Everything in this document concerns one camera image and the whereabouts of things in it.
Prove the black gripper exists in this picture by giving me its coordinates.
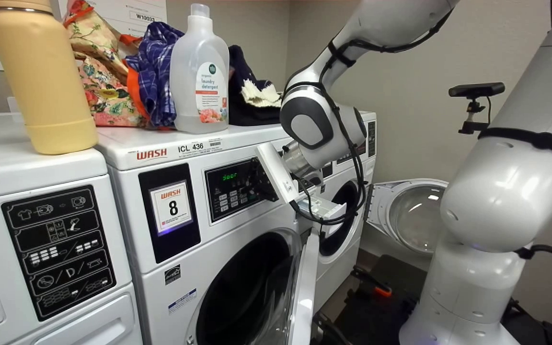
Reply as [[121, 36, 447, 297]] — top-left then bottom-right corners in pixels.
[[288, 163, 323, 193]]

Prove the black washer control panel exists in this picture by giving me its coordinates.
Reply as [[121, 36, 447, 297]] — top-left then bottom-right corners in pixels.
[[204, 157, 282, 224]]

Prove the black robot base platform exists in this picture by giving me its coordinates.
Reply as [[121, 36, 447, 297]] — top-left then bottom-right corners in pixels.
[[336, 251, 434, 345]]

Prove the white washer number nine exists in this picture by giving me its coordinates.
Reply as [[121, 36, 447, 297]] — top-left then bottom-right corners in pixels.
[[313, 111, 380, 314]]

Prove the white round washer door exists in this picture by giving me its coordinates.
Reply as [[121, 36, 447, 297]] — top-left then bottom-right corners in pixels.
[[367, 176, 453, 270], [250, 197, 324, 345]]

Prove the navy and cream knit garment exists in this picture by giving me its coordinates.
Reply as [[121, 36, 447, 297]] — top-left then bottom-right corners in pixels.
[[227, 44, 284, 128]]

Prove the clear detergent bottle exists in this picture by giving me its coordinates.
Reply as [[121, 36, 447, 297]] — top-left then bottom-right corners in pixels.
[[169, 2, 232, 136]]

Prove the white washer number eight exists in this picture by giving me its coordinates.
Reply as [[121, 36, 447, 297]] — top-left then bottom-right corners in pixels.
[[96, 120, 330, 345]]

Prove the blue purple plastic bag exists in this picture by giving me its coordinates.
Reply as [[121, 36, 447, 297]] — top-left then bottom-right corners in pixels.
[[123, 19, 186, 130]]

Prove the floral fabric bag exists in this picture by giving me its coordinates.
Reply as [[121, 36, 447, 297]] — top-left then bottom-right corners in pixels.
[[64, 0, 154, 130]]

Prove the yellow insulated bottle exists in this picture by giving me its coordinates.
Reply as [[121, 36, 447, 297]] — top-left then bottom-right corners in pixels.
[[0, 0, 100, 157]]

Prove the grey wrist camera bar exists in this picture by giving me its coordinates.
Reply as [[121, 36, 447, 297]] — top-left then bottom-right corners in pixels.
[[255, 142, 305, 205]]

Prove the black camera on stand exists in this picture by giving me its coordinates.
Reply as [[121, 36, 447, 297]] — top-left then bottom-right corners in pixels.
[[447, 80, 508, 138]]

